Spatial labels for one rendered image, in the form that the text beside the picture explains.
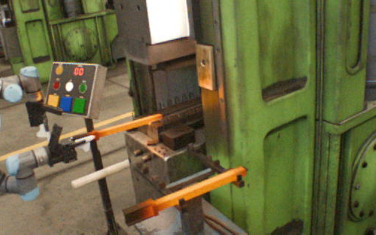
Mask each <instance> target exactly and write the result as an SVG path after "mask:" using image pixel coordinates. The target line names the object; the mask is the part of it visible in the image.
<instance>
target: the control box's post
mask: <svg viewBox="0 0 376 235"><path fill-rule="evenodd" d="M84 119H85V128H86V131H87V132H92V130H94V122H93V119H90V118H85V117H84ZM90 148H91V153H92V157H93V160H94V166H95V170H96V171H99V170H102V169H103V168H102V164H101V160H100V154H99V151H98V147H97V141H96V140H95V141H90ZM97 183H98V187H99V189H100V195H101V199H102V203H103V209H105V210H108V209H109V208H110V204H109V201H108V195H107V191H106V183H105V178H101V179H98V180H97ZM104 212H105V211H104ZM105 215H106V221H107V225H108V229H109V230H110V233H111V235H112V231H114V233H115V235H116V231H115V228H114V223H113V219H112V214H111V210H109V211H106V212H105Z"/></svg>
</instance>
